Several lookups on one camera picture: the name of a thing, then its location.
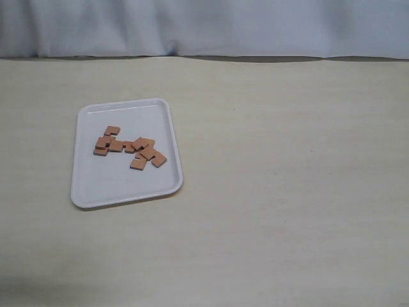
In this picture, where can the white plastic tray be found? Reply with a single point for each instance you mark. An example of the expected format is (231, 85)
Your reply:
(100, 181)

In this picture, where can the white backdrop cloth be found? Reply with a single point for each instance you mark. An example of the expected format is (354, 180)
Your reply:
(320, 29)

